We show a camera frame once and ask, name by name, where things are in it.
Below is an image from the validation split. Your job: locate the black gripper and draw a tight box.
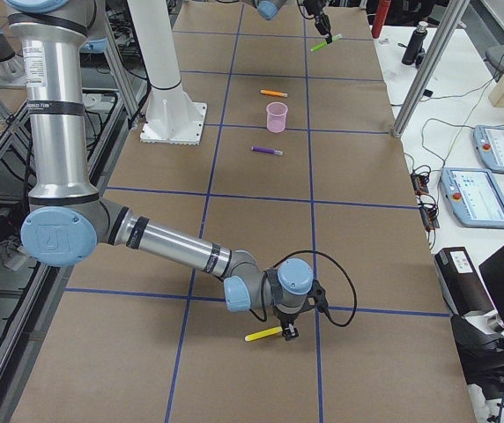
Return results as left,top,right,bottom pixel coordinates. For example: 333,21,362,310
302,0,332,43
273,308,303,340

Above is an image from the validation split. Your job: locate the green marker pen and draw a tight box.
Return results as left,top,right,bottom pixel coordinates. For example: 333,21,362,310
309,33,343,52

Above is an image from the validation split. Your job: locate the yellow marker pen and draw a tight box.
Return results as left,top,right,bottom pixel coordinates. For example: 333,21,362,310
244,326,282,342

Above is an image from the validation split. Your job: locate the orange marker pen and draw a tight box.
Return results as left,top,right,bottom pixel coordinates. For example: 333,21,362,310
260,89,288,98

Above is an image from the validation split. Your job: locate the purple marker pen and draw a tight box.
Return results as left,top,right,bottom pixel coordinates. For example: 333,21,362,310
251,146,284,156

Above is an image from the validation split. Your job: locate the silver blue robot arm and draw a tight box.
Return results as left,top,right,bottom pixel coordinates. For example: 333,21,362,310
244,0,333,44
8,1,315,339

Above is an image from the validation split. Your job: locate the pink mesh pen holder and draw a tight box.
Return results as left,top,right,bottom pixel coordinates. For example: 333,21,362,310
266,101,288,133

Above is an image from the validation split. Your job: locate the red bottle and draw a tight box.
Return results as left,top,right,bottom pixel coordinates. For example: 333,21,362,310
371,0,390,39

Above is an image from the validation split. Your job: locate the black water bottle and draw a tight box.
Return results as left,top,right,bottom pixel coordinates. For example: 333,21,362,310
401,21,428,65

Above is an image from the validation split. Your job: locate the black box white label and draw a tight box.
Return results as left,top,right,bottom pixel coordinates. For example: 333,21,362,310
434,247,494,317

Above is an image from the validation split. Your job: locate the near teach pendant tablet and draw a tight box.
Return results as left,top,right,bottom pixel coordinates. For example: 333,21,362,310
440,167,504,229

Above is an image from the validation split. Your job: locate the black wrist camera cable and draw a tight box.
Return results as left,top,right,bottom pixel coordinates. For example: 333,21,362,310
251,249,359,328

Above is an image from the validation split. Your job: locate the grey aluminium frame post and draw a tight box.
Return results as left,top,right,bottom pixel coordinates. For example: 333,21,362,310
391,0,470,138

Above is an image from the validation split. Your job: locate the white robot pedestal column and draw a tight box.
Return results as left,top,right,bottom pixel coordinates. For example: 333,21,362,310
128,0,207,145

